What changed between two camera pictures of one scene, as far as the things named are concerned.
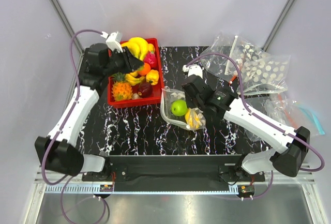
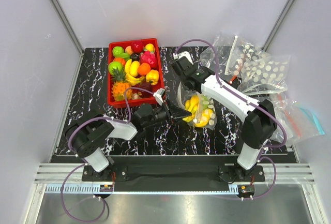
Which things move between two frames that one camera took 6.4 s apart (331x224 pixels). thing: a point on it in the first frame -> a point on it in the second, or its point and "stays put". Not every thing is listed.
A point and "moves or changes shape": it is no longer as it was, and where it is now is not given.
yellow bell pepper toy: x=152 y=76 stays put
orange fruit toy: x=146 y=70 stays put
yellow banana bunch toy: x=138 y=46 -> x=191 y=105
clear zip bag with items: x=217 y=64 stays put
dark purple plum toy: x=146 y=89 stays put
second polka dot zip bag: x=261 y=72 stays put
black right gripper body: x=199 y=103 -> x=184 y=80
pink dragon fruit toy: x=150 y=58 stays put
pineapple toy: x=121 y=90 stays put
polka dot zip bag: x=194 y=119 moves or changes shape
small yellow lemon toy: x=151 y=47 stays put
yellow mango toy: x=192 y=119 -> x=205 y=118
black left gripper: x=132 y=62 -> x=172 y=112
